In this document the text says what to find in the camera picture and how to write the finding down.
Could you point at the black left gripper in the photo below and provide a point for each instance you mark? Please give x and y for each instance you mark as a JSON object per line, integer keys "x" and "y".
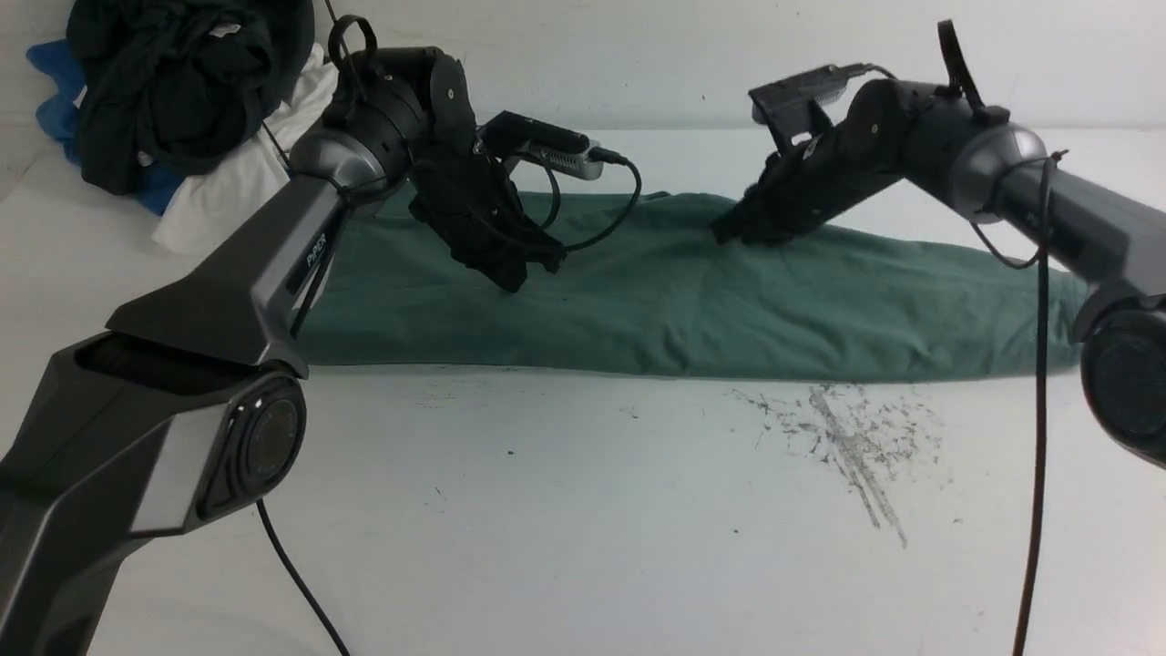
{"x": 474, "y": 219}

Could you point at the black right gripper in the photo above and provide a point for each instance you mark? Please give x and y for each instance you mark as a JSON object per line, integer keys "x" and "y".
{"x": 798, "y": 193}

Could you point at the green long-sleeve top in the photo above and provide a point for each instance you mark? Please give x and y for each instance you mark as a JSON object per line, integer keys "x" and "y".
{"x": 661, "y": 298}

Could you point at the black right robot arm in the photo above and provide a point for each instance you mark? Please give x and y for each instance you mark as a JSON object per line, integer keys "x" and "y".
{"x": 983, "y": 167}

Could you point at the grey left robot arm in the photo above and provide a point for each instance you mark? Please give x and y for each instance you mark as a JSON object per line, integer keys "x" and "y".
{"x": 189, "y": 405}

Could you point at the black crumpled garment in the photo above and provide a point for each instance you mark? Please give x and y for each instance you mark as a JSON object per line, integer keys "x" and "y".
{"x": 182, "y": 82}

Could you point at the blue crumpled garment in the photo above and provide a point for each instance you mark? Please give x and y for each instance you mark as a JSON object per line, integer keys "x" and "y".
{"x": 58, "y": 118}

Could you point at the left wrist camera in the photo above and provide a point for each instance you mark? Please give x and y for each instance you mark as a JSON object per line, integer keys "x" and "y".
{"x": 510, "y": 138}

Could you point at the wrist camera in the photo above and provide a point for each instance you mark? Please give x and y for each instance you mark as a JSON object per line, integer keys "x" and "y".
{"x": 510, "y": 138}
{"x": 794, "y": 106}

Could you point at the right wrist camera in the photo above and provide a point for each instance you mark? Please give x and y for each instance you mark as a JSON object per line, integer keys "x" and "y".
{"x": 794, "y": 106}

